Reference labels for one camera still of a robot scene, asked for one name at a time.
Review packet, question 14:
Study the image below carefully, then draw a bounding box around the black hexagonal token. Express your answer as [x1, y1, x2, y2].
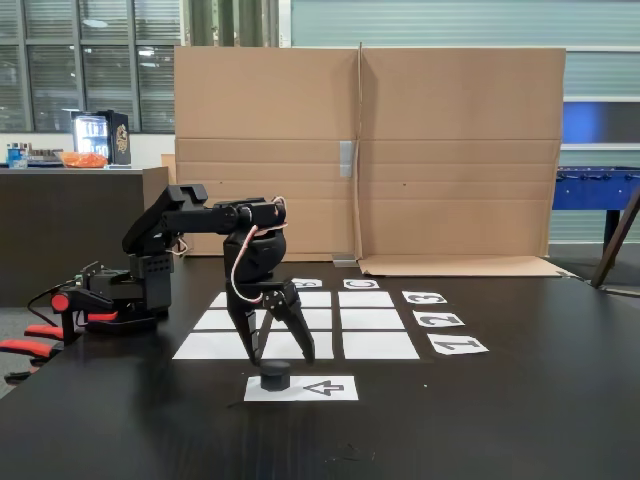
[259, 360, 291, 392]

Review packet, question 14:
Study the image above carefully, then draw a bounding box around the white arrow paper sheet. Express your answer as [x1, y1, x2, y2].
[243, 375, 360, 403]

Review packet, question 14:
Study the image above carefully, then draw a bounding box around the number 3 paper sheet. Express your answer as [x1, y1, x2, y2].
[402, 291, 448, 305]

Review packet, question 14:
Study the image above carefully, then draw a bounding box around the number 2 paper sheet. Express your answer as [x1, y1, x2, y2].
[412, 311, 466, 329]

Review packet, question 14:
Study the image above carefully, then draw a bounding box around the brown cardboard panel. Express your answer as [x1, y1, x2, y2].
[357, 46, 575, 279]
[173, 46, 362, 264]

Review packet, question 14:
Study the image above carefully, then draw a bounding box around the red black clamp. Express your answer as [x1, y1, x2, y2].
[0, 323, 65, 386]
[49, 285, 121, 347]

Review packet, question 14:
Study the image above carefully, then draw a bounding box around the black mini fridge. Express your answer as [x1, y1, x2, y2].
[71, 109, 132, 166]

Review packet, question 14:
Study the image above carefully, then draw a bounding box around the number 1 paper sheet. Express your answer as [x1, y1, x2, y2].
[427, 336, 490, 356]

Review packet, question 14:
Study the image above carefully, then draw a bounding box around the orange snack bag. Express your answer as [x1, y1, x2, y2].
[54, 151, 109, 170]

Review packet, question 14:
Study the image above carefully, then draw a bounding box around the dark counter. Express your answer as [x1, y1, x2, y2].
[0, 167, 169, 307]

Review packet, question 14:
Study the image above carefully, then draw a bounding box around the blue foosball table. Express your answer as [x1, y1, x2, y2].
[552, 166, 640, 246]

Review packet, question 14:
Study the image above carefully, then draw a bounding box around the brown wooden easel leg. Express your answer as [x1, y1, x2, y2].
[590, 189, 640, 289]

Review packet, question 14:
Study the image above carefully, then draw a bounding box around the red white servo cable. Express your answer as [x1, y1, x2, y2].
[224, 197, 289, 304]

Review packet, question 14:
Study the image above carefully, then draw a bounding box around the thin black cable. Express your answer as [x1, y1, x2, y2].
[27, 284, 66, 326]

